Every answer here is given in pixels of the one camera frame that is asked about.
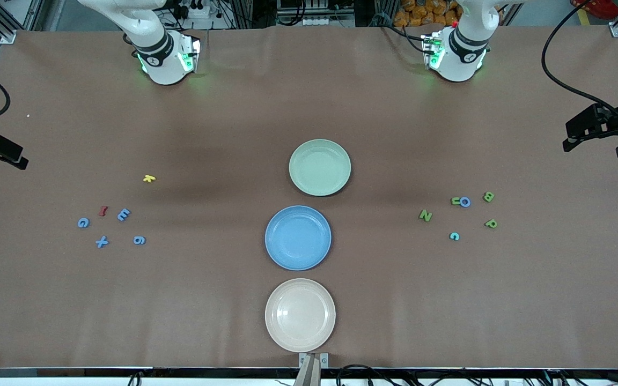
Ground brown table cover sheet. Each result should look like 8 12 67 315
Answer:
0 24 618 370

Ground red background object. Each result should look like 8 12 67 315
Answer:
572 0 618 21

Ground blue plate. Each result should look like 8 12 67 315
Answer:
264 205 332 271

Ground pale green plate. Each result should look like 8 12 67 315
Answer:
289 139 352 197

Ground beige plate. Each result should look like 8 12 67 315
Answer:
264 278 336 353

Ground orange objects pile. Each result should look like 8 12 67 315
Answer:
392 0 462 27

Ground power strip with plugs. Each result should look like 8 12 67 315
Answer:
172 0 218 19

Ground dark table edge rail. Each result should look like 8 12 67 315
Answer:
0 367 618 379

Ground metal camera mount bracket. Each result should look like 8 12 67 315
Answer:
294 352 329 386

